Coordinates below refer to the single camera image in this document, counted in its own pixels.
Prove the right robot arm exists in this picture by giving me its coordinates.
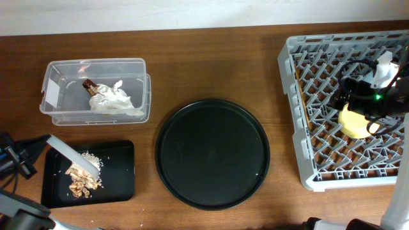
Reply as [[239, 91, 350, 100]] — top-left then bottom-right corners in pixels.
[[301, 113, 408, 230]]

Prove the clear plastic bin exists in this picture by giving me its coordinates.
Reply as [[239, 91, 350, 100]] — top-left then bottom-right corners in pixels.
[[40, 57, 151, 126]]

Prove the grey dishwasher rack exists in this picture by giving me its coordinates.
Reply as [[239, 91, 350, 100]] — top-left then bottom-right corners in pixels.
[[277, 30, 408, 192]]

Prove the black rectangular tray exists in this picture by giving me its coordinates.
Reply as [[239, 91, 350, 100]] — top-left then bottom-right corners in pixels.
[[41, 141, 135, 208]]

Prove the white napkin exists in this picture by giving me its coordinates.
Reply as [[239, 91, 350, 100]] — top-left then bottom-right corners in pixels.
[[89, 80, 145, 116]]

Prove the yellow bowl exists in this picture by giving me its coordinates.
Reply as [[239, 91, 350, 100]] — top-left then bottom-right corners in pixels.
[[338, 104, 380, 139]]

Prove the food scraps and rice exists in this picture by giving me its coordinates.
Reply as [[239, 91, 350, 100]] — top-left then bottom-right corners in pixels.
[[65, 151, 104, 198]]

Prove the grey plate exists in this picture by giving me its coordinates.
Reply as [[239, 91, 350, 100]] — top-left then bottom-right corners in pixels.
[[46, 135, 99, 178]]

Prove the round black serving tray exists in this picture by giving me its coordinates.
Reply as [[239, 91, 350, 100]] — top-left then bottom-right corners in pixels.
[[155, 99, 270, 210]]

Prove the wooden chopstick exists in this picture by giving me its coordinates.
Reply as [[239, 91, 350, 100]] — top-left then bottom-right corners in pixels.
[[294, 66, 311, 130]]

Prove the gold snack wrapper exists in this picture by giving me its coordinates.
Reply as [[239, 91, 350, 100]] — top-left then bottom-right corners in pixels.
[[82, 79, 98, 96]]

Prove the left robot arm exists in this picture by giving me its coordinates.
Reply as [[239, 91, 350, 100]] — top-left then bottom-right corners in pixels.
[[1, 132, 99, 229]]

